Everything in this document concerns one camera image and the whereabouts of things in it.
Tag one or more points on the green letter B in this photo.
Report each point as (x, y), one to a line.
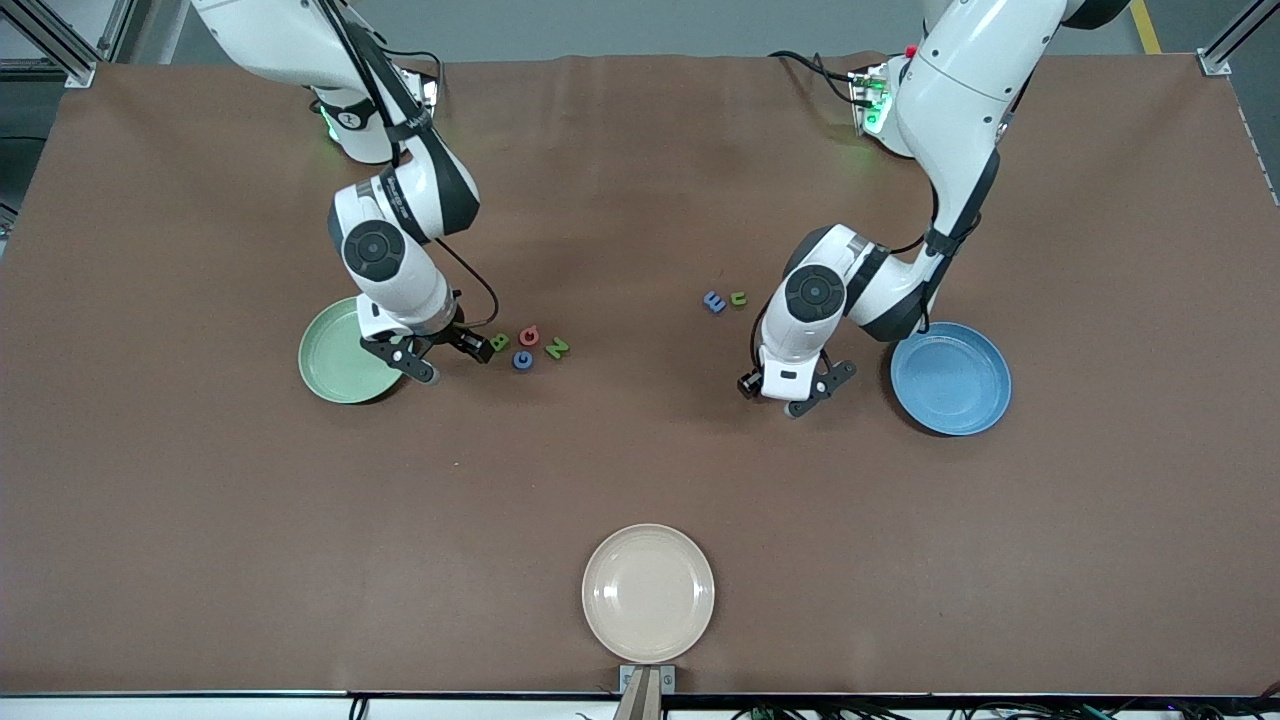
(500, 342)

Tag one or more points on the blue letter G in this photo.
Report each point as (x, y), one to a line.
(516, 360)

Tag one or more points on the red letter Q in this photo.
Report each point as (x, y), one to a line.
(536, 341)

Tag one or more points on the green letter N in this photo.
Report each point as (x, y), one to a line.
(557, 348)

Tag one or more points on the blue letter m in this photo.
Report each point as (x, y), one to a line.
(714, 301)

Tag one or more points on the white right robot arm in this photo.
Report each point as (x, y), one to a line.
(400, 290)

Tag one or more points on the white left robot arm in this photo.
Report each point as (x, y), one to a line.
(960, 90)

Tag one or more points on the green plate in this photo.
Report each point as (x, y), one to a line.
(330, 350)

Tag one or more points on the brown table cover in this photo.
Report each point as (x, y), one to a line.
(640, 470)

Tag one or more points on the blue plate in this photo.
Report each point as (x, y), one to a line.
(950, 385)

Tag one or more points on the beige plate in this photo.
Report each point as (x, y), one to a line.
(648, 593)

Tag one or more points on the grey camera pole bracket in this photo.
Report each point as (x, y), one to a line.
(645, 700)

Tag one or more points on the aluminium frame profile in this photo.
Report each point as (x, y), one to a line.
(1215, 62)
(80, 70)

